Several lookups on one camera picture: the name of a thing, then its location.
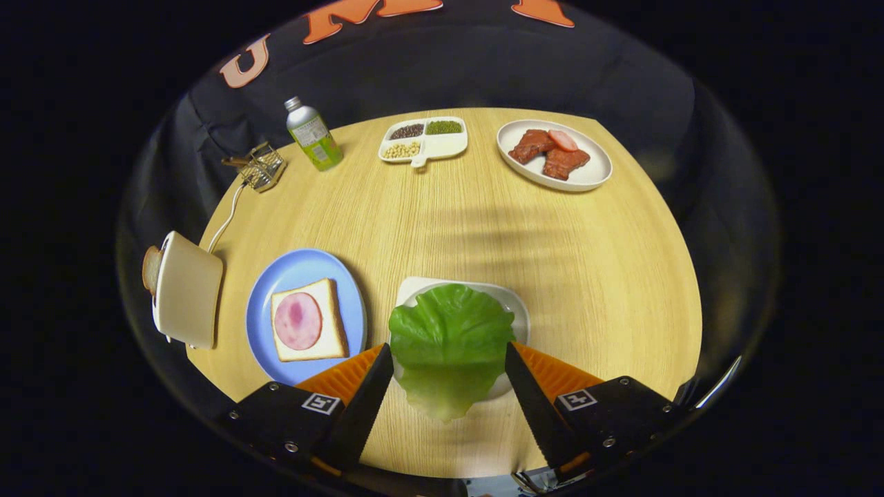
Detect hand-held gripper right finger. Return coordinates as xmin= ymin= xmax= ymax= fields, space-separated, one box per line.
xmin=504 ymin=341 xmax=690 ymax=477

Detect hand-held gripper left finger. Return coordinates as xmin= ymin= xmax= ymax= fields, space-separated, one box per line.
xmin=220 ymin=343 xmax=394 ymax=478

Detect green lettuce leaf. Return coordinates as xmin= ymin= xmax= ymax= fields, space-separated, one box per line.
xmin=388 ymin=283 xmax=517 ymax=423

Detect toast slice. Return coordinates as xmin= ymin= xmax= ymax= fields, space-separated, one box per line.
xmin=142 ymin=245 xmax=162 ymax=296

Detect large pink ham slice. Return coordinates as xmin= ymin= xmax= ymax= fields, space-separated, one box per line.
xmin=274 ymin=292 xmax=323 ymax=351

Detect white bread slice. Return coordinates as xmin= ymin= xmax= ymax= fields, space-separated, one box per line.
xmin=270 ymin=277 xmax=349 ymax=362

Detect white rounded square plate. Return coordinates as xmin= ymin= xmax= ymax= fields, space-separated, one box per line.
xmin=394 ymin=276 xmax=531 ymax=401

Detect blue plate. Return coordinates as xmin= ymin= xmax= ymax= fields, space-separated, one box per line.
xmin=246 ymin=248 xmax=368 ymax=386

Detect cream white toaster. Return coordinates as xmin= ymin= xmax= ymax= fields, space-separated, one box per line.
xmin=151 ymin=231 xmax=224 ymax=350

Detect white round plate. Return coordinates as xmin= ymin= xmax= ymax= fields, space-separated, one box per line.
xmin=497 ymin=119 xmax=613 ymax=193

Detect brown meat piece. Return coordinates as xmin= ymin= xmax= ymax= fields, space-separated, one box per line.
xmin=508 ymin=129 xmax=557 ymax=165
xmin=542 ymin=147 xmax=591 ymax=182

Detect silver bottle green label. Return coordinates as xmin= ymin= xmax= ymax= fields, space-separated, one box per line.
xmin=285 ymin=96 xmax=344 ymax=172

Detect white divided tray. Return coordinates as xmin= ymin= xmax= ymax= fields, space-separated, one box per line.
xmin=378 ymin=116 xmax=469 ymax=168

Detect white toaster cable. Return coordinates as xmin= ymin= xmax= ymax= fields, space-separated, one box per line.
xmin=207 ymin=181 xmax=248 ymax=253

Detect clear wire utensil holder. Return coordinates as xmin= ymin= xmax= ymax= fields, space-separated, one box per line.
xmin=221 ymin=142 xmax=288 ymax=193

